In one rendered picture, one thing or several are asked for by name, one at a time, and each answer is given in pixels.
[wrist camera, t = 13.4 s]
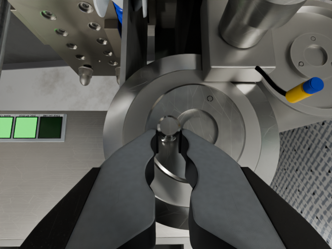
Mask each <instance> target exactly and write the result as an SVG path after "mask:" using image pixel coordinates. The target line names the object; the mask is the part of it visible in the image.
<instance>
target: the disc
mask: <svg viewBox="0 0 332 249"><path fill-rule="evenodd" d="M179 70H203V65H202V55H200V54H178V55H172V56H168V57H164V58H161V59H158V60H156V61H153V62H151V63H149V64H147V65H146V66H144V67H142V68H141V69H139V70H138V71H137V72H135V73H134V74H133V75H132V76H131V77H129V78H128V79H127V80H126V81H125V83H124V84H123V85H122V86H121V87H120V89H119V90H118V92H117V93H116V95H115V97H114V98H113V100H112V102H111V104H110V107H109V109H108V112H107V115H106V119H105V123H104V130H103V150H104V156H105V160H106V159H107V158H108V157H109V156H111V155H112V154H113V153H114V152H115V151H117V150H118V149H119V148H121V147H122V146H123V126H124V121H125V116H126V114H127V111H128V109H129V107H130V105H131V103H132V101H133V100H134V98H135V97H136V95H137V94H138V93H139V92H140V91H141V90H142V89H143V88H144V87H145V86H146V85H147V84H148V83H150V82H151V81H153V80H154V79H156V78H158V77H160V76H162V75H164V74H167V73H170V72H174V71H179ZM231 83H232V84H234V85H235V86H236V87H237V88H238V89H239V90H240V91H241V92H242V93H243V94H244V95H245V96H246V97H247V98H248V100H249V101H250V103H251V104H252V106H253V108H254V110H255V112H256V114H257V117H258V120H259V123H260V128H261V136H262V146H261V154H260V158H259V161H258V165H257V167H256V169H255V171H254V173H256V174H257V175H258V176H259V177H260V178H261V179H262V180H263V181H264V182H265V183H266V184H268V185H269V186H270V184H271V182H272V179H273V177H274V174H275V172H276V168H277V165H278V160H279V153H280V136H279V129H278V124H277V120H276V117H275V114H274V112H273V109H272V107H271V105H270V103H269V101H268V99H267V98H266V96H265V94H264V93H263V92H262V90H261V89H260V88H259V87H258V85H257V84H256V83H255V82H231ZM155 203H156V222H157V223H159V224H162V225H165V226H168V227H171V228H176V229H181V230H189V226H188V216H189V208H185V207H178V206H174V205H171V204H168V203H166V202H164V201H162V200H160V199H158V198H156V197H155Z"/></svg>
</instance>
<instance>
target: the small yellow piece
mask: <svg viewBox="0 0 332 249"><path fill-rule="evenodd" d="M255 70H256V71H258V72H259V73H260V74H261V75H262V76H263V77H264V78H265V80H266V81H267V82H268V83H269V85H270V86H271V87H272V88H273V89H274V90H276V91H277V92H278V93H279V94H281V95H283V96H285V97H286V99H287V101H288V102H290V103H296V102H298V101H300V100H302V99H304V98H307V97H309V96H311V95H313V94H314V93H316V92H318V91H320V90H322V89H323V88H324V83H323V81H322V80H321V79H320V78H318V77H313V78H311V79H309V80H307V81H305V82H303V83H301V84H299V85H297V86H296V87H294V88H292V89H290V90H289V91H285V90H283V89H282V88H280V87H279V86H278V85H277V84H276V83H275V82H274V81H273V80H272V79H271V78H270V77H269V75H268V74H267V73H266V72H265V71H264V70H263V69H262V68H261V67H259V66H256V67H255Z"/></svg>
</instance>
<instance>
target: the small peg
mask: <svg viewBox="0 0 332 249"><path fill-rule="evenodd" d="M157 128H158V132H159V138H160V140H161V141H163V142H166V143H169V142H172V141H174V140H175V139H176V137H177V135H178V134H179V132H180V128H181V126H180V122H179V120H178V119H177V118H176V117H174V116H170V115H167V116H164V117H162V118H161V119H160V120H159V122H158V125H157Z"/></svg>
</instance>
